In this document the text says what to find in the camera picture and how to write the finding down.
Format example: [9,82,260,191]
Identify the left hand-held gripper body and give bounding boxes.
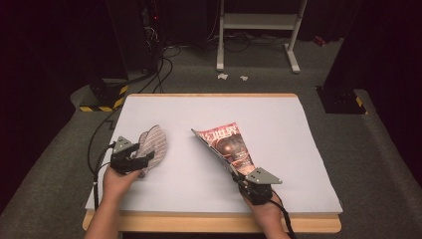
[109,135,148,175]

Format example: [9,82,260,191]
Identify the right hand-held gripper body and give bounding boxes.
[237,167,284,205]

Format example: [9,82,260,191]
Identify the striped grey fabric pouch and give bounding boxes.
[133,123,169,178]

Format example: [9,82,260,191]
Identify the magazine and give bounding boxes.
[190,121,257,177]

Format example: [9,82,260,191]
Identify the person's left hand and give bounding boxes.
[102,167,142,200]

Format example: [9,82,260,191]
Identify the person's right hand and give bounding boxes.
[242,194,285,230]

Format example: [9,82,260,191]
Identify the white table mat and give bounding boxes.
[85,95,343,215]

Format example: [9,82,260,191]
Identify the wooden table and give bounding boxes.
[82,93,342,234]

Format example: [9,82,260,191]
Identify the black yellow striped stand base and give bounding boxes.
[79,78,129,114]
[316,85,368,116]

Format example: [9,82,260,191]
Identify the dark equipment rack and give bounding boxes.
[105,0,167,73]

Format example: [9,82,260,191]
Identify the white metal stand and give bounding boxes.
[216,0,308,75]

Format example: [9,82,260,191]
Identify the left hand-held gripper cable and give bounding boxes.
[93,141,117,211]

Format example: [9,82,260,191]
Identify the hand-held gripper cable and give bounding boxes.
[93,141,117,211]
[270,190,298,239]

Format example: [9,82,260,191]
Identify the right hand-held gripper cable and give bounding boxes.
[270,190,298,239]

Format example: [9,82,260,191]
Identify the black floor cable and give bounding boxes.
[87,108,122,177]

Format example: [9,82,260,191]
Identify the black cable bundle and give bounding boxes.
[137,46,182,95]

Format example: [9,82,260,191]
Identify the cables under white stand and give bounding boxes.
[207,31,290,54]

